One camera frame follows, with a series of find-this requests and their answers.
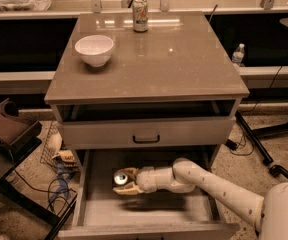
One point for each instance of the open grey drawer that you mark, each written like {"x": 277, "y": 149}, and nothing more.
{"x": 101, "y": 214}

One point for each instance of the clear plastic water bottle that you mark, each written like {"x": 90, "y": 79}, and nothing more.
{"x": 238, "y": 55}

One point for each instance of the white bowl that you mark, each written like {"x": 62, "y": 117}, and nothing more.
{"x": 95, "y": 50}

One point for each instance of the closed drawer with black handle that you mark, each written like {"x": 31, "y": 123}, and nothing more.
{"x": 146, "y": 133}

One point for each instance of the green white soda can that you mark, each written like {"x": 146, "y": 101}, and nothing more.
{"x": 140, "y": 15}

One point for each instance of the blue silver redbull can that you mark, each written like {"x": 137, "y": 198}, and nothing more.
{"x": 120, "y": 177}

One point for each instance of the wire basket with items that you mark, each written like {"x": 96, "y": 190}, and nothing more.
{"x": 55, "y": 155}

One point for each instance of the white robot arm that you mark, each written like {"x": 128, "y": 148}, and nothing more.
{"x": 267, "y": 214}

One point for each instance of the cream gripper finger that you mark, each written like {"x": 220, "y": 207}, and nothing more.
{"x": 129, "y": 189}
{"x": 130, "y": 173}

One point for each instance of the grey drawer cabinet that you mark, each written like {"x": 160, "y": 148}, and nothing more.
{"x": 176, "y": 69}

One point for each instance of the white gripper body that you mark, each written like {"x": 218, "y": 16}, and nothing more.
{"x": 148, "y": 179}

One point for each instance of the black stand leg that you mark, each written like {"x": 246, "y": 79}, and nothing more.
{"x": 267, "y": 159}

